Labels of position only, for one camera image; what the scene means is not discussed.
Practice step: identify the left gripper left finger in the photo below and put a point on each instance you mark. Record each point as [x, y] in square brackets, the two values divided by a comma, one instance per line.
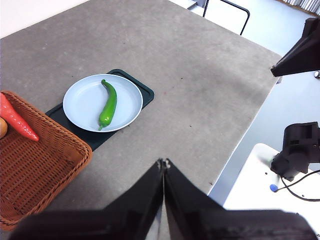
[112, 225]

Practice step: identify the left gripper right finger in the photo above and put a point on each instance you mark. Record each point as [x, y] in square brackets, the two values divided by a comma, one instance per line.
[212, 225]

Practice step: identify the black metal tube frame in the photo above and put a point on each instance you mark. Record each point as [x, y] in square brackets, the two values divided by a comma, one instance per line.
[248, 17]

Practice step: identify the grey slatted panel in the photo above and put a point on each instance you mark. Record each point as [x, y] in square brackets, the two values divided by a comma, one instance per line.
[307, 3]

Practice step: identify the black rectangular tray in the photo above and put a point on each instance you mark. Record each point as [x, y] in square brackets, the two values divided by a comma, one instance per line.
[145, 95]

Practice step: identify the brown wicker basket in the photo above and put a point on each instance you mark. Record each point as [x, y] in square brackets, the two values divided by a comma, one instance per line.
[37, 170]

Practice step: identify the long green pepper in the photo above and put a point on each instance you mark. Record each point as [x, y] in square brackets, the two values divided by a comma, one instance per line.
[110, 105]

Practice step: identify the orange-red toy carrot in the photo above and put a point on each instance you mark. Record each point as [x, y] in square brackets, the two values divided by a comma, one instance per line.
[15, 117]

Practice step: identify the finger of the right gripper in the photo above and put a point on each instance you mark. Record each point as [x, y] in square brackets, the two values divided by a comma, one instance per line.
[305, 65]
[310, 40]

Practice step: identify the light blue round plate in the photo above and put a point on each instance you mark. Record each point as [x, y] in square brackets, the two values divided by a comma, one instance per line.
[82, 105]

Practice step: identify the small blue cap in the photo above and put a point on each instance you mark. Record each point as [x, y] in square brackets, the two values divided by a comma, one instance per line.
[273, 188]

